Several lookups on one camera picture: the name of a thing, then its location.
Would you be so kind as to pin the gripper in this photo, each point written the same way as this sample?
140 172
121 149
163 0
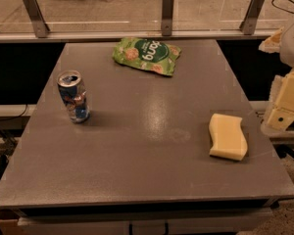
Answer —
281 98

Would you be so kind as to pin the yellow sponge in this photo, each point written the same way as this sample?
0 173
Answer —
227 136

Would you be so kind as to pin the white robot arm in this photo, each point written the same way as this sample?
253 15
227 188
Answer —
286 53

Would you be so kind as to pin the green snack bag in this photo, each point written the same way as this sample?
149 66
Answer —
147 55

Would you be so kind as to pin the blue crushed soda can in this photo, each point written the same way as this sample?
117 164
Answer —
73 94

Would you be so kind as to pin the glass barrier panel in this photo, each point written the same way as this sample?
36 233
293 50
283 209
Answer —
136 15

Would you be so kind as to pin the cardboard box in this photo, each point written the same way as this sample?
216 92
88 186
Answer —
9 223

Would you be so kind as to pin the right metal bracket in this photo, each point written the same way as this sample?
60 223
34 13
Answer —
249 23

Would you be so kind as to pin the metal bracket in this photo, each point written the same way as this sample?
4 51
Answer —
40 27
249 23
167 14

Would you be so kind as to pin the middle metal bracket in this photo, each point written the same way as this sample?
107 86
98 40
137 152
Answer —
167 14

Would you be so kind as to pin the left metal bracket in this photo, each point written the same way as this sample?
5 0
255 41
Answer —
40 27

